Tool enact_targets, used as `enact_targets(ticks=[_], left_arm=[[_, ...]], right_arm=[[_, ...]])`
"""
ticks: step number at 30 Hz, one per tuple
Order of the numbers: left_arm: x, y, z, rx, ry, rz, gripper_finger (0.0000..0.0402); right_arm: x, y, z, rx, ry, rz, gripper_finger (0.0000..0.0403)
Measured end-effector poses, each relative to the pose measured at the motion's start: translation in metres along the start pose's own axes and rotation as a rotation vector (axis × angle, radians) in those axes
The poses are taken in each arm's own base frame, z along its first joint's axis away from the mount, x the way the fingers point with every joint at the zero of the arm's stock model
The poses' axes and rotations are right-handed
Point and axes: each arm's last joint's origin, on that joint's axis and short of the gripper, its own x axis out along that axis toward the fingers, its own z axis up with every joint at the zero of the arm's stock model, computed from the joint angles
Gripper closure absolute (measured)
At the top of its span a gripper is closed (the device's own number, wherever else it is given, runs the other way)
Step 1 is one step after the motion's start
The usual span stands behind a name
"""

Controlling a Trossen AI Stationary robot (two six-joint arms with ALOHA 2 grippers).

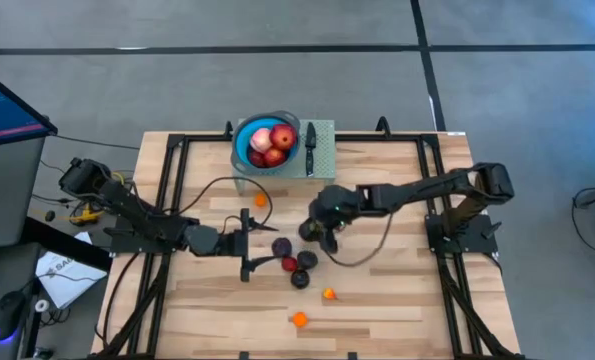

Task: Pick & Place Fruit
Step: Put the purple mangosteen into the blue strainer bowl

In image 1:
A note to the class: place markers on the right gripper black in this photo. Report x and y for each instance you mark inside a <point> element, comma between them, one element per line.
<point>339,202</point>

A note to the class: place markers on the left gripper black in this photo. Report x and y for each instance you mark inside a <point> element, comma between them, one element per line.
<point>245,245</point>

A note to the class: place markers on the dark green-purple fig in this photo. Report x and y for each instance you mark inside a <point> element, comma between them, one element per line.
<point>308,232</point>

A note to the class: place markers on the orange yellow pear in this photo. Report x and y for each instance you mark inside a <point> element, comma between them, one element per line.
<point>329,293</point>

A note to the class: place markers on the dark red plum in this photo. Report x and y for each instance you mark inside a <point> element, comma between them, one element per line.
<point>256,159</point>

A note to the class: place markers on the black sheathed knife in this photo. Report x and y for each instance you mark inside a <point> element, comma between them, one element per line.
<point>310,150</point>

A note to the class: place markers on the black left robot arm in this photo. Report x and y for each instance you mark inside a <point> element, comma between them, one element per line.
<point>127,205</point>

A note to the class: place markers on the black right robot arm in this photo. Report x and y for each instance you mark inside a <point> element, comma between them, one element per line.
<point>417,192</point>

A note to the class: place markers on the purple cabbage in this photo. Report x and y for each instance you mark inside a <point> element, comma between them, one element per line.
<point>281,246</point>

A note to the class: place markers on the dark plum right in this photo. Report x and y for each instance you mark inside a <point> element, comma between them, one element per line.
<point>307,259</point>

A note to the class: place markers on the textured orange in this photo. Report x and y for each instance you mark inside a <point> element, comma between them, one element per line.
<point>260,200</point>
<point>300,319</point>

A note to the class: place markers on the pale green perforated shelf riser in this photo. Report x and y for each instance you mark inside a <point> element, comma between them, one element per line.
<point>324,150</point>

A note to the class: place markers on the teal collapsible bowl grey rim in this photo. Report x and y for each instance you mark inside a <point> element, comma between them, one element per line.
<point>242,137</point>

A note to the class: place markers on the yellow tool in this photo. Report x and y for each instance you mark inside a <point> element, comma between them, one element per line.
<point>84,216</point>

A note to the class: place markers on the white paper sheet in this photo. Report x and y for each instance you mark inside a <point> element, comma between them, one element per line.
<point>62,280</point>

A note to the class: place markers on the white tape roll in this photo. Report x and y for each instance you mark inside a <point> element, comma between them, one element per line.
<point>41,305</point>

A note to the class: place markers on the black computer mouse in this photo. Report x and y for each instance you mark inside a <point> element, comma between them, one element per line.
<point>7,315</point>

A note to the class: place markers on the angled screen with blue display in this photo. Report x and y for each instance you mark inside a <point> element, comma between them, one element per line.
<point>2,110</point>

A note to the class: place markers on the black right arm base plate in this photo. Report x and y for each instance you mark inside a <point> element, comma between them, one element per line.
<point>434,240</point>

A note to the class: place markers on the black metal table frame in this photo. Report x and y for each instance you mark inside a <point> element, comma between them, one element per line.
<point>377,136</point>

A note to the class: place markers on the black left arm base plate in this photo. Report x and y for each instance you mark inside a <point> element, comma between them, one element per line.
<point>122,242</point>

